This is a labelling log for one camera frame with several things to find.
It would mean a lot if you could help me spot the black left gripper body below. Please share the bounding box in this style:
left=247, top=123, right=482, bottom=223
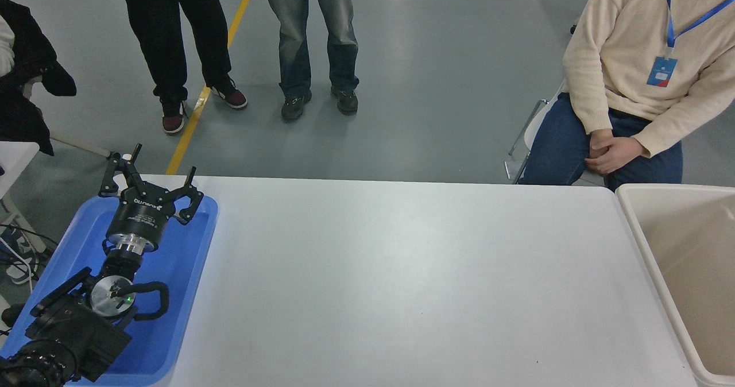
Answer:
left=106, top=181, right=179, bottom=244

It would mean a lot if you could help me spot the seated person's right hand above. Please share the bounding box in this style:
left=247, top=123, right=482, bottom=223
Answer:
left=585, top=129, right=616, bottom=158

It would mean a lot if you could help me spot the seated person's left hand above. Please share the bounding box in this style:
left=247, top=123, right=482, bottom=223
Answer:
left=585, top=137, right=645, bottom=176

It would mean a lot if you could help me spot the grey metal bar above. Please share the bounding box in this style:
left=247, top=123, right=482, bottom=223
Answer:
left=49, top=133, right=113, bottom=159

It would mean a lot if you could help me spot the blue plastic tray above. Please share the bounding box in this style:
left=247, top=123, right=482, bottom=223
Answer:
left=0, top=195, right=219, bottom=386

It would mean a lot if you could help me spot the standing person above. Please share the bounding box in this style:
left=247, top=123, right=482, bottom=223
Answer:
left=261, top=0, right=368, bottom=122
left=113, top=0, right=249, bottom=136

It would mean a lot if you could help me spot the person at edge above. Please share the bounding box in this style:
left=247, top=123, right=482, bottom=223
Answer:
left=0, top=0, right=77, bottom=157

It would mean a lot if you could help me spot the white metal-framed chair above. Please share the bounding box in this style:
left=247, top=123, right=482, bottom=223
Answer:
left=504, top=80, right=606, bottom=185

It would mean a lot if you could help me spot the seated person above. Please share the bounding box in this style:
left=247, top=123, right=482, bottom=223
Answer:
left=520, top=0, right=735, bottom=191

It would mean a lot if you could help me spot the large pale bin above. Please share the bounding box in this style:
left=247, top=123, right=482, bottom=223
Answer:
left=614, top=183, right=735, bottom=387

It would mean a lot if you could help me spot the black floor cable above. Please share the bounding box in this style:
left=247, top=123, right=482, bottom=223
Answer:
left=0, top=223, right=58, bottom=257

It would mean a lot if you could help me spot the blue lanyard with badge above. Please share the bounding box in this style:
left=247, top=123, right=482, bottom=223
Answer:
left=647, top=0, right=735, bottom=88

